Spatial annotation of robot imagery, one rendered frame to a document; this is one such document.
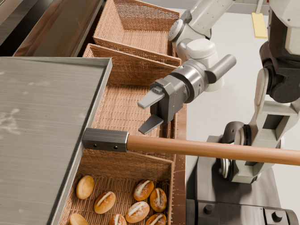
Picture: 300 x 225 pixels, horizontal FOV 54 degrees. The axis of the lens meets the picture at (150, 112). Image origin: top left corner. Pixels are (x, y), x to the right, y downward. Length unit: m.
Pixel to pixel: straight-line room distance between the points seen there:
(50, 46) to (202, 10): 0.59
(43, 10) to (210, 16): 0.58
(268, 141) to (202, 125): 1.02
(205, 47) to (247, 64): 2.22
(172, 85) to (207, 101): 1.82
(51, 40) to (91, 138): 0.70
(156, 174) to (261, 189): 0.79
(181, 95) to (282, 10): 0.40
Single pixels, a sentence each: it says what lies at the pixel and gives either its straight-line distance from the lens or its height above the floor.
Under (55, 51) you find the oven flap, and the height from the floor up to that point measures 1.01.
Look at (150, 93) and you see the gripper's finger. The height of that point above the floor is 1.24.
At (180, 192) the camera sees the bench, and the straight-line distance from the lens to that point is 1.25.
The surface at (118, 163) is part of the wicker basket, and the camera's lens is 1.18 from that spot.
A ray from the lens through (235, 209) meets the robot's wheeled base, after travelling 1.71.
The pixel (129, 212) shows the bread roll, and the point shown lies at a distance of 1.14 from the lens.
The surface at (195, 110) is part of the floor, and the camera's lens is 2.38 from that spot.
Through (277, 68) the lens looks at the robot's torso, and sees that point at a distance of 1.07.
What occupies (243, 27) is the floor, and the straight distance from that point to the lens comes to 3.57.
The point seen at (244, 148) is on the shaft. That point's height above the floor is 1.21.
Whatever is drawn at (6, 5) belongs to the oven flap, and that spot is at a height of 1.42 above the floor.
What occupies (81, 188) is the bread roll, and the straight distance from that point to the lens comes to 1.20.
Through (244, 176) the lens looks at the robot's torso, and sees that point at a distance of 1.63.
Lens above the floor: 1.67
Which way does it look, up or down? 45 degrees down
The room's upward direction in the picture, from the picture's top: straight up
